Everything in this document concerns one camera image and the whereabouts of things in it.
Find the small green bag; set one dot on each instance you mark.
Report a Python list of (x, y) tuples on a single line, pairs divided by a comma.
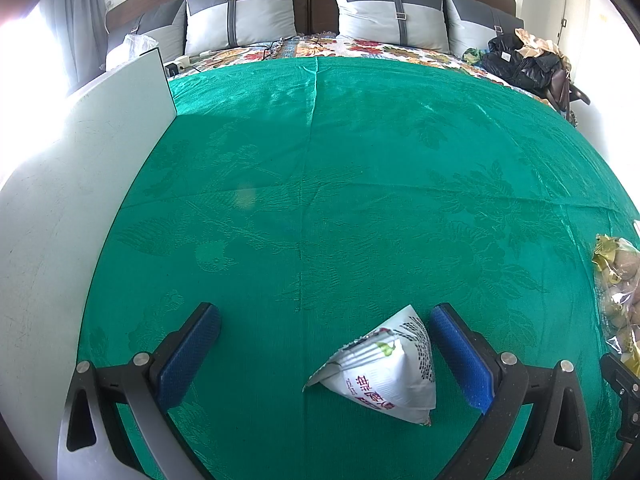
[(472, 55)]

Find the dark chair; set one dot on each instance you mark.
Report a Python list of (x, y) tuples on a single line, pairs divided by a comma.
[(577, 97)]

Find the beige crumpled cloth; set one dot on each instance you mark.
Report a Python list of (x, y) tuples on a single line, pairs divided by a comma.
[(535, 42)]

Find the white triangular snack packet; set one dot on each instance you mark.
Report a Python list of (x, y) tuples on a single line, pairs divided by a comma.
[(390, 375)]

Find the black bag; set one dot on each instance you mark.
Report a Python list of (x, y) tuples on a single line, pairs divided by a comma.
[(522, 65)]

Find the floral bedsheet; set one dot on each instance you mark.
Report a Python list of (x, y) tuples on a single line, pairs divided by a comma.
[(380, 50)]

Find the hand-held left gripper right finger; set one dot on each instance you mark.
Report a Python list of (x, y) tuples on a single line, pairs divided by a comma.
[(460, 360)]

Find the clear plastic bag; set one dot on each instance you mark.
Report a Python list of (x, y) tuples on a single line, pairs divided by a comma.
[(139, 45)]

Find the grey curtain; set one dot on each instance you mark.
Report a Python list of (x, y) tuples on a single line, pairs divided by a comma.
[(75, 25)]

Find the grey two-tone pillow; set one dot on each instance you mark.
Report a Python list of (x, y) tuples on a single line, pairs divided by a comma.
[(240, 15), (475, 22), (155, 30), (385, 12)]

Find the green tablecloth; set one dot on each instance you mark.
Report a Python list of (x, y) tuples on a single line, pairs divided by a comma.
[(350, 185)]

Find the brown handbag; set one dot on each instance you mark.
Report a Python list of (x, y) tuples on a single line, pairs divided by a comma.
[(559, 87)]

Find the clear bag of candies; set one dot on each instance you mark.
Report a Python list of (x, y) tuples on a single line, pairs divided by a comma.
[(622, 285)]

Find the white cardboard box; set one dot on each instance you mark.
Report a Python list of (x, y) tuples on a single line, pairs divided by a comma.
[(65, 210)]

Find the white door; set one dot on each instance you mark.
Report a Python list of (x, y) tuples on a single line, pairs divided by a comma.
[(567, 5)]

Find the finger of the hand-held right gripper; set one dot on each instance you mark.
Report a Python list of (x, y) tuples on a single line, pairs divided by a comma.
[(617, 375)]

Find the white power strip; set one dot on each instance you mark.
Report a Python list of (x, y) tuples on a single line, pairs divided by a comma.
[(179, 65)]

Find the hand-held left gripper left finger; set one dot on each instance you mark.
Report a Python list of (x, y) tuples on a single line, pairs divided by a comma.
[(187, 355)]

